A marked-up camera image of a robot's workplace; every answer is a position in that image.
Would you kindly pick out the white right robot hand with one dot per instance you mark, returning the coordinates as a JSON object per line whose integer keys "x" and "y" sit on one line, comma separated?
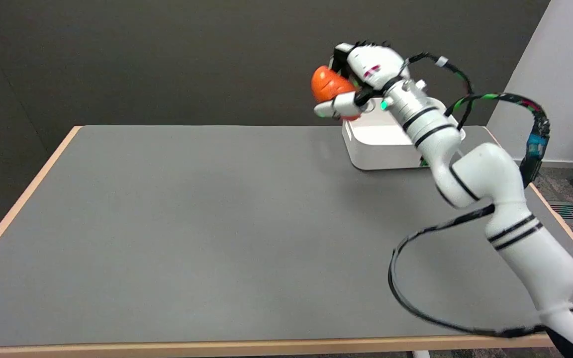
{"x": 373, "y": 64}

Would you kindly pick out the orange mango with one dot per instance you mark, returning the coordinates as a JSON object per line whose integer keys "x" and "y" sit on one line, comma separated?
{"x": 330, "y": 85}

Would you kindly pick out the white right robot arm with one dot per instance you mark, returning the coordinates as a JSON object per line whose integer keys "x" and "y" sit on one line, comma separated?
{"x": 470, "y": 174}

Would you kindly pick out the white plastic box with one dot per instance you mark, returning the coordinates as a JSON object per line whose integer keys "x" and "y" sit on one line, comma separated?
{"x": 381, "y": 144}

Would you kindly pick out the floor vent grille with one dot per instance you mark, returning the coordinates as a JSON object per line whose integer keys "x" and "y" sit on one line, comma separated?
{"x": 571, "y": 211}

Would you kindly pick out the white table leg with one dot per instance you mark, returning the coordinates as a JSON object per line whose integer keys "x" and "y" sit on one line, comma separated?
{"x": 421, "y": 354}

